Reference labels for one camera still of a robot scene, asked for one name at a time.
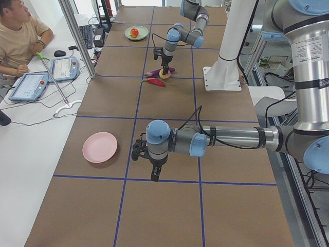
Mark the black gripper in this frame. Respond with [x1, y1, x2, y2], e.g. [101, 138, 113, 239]
[149, 153, 168, 182]
[161, 54, 172, 75]

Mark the yellow pink peach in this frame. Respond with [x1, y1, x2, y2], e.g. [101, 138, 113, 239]
[159, 68, 171, 79]

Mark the red yellow pomegranate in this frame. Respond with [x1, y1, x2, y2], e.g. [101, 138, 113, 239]
[130, 28, 139, 39]

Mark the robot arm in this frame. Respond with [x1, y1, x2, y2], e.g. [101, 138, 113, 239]
[143, 1, 328, 182]
[160, 0, 209, 75]

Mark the purple eggplant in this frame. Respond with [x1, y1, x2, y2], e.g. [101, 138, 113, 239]
[144, 67, 176, 77]

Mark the red chili pepper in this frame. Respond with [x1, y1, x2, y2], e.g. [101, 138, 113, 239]
[142, 77, 165, 86]

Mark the green plate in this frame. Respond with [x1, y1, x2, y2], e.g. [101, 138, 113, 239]
[124, 26, 149, 41]

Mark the pink plate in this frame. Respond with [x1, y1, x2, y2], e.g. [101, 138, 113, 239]
[82, 132, 118, 163]

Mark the black keyboard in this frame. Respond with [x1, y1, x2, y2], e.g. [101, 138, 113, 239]
[78, 25, 93, 49]

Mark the white chair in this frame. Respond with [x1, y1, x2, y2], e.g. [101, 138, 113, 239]
[248, 86, 297, 117]

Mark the far blue teach pendant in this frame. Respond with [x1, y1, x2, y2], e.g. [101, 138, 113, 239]
[50, 57, 79, 82]

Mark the blue teach pendant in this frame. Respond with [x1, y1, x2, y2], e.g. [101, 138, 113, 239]
[50, 57, 79, 82]
[9, 73, 49, 101]

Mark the black computer mouse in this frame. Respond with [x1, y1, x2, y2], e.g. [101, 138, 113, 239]
[53, 50, 66, 57]

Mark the metal reacher stick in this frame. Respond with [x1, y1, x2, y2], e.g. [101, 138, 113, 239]
[36, 52, 69, 106]

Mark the near blue teach pendant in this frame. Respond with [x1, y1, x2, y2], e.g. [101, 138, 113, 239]
[9, 73, 49, 101]

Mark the seated person beige shirt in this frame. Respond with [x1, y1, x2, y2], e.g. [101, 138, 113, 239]
[1, 1, 53, 80]

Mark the white camera stand column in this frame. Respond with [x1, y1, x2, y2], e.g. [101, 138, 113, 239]
[203, 0, 258, 91]

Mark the aluminium frame post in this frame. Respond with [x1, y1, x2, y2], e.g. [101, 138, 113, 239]
[58, 0, 96, 79]

